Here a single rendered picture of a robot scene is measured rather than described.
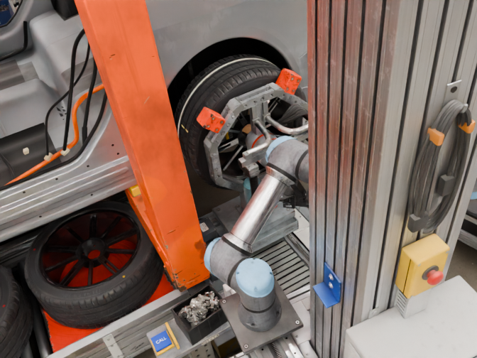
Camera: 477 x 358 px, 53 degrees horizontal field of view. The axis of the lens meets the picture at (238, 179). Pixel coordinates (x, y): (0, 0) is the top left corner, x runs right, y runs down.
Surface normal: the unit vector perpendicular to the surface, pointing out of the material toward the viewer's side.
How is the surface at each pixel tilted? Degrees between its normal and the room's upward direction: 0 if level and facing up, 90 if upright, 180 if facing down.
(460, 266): 0
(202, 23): 90
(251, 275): 7
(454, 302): 0
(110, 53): 90
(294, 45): 90
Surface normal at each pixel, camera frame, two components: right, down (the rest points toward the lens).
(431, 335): -0.11, -0.73
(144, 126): 0.49, 0.55
